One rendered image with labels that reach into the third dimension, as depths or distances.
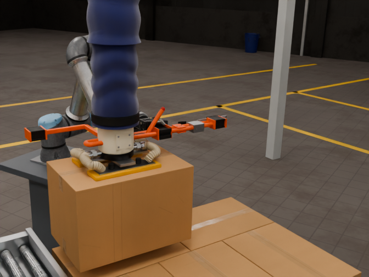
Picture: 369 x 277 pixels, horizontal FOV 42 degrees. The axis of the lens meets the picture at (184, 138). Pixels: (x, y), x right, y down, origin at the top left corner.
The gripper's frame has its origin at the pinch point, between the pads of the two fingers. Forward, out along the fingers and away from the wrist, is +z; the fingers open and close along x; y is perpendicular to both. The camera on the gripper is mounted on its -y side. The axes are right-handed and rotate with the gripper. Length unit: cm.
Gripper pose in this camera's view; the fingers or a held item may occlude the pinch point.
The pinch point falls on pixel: (165, 131)
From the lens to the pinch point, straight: 241.9
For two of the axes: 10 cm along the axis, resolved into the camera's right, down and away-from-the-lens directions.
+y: -8.3, 1.5, -5.4
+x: 0.4, -9.5, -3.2
